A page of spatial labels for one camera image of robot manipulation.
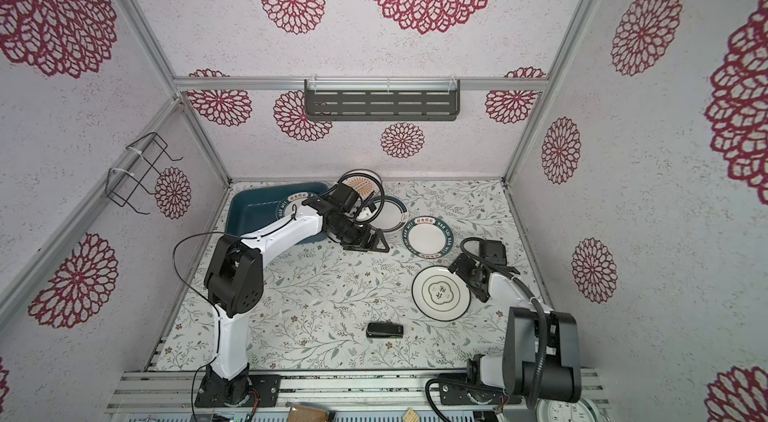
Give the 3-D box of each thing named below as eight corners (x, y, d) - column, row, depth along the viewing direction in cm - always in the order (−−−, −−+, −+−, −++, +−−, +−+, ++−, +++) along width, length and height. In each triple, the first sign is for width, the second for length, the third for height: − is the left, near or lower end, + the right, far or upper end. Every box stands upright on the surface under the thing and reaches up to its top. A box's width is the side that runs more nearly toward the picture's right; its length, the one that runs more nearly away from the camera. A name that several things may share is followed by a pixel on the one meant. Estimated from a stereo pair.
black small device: (366, 338, 84) (366, 334, 82) (367, 326, 86) (366, 322, 84) (403, 338, 84) (403, 334, 82) (402, 326, 86) (403, 322, 84)
